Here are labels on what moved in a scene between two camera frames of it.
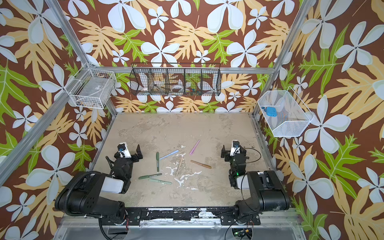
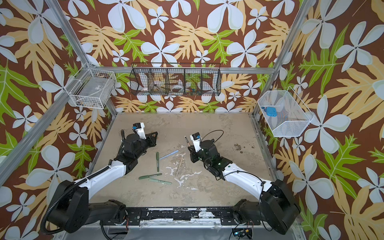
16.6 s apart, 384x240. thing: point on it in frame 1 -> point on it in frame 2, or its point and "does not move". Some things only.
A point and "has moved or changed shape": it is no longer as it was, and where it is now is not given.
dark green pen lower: (145, 176) does not move
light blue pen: (168, 155) does not move
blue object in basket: (270, 111) does not move
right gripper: (233, 156) -> (193, 154)
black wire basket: (175, 79) does not move
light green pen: (161, 181) does not move
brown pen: (204, 165) has moved or changed shape
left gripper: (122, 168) -> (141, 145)
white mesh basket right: (293, 116) does not move
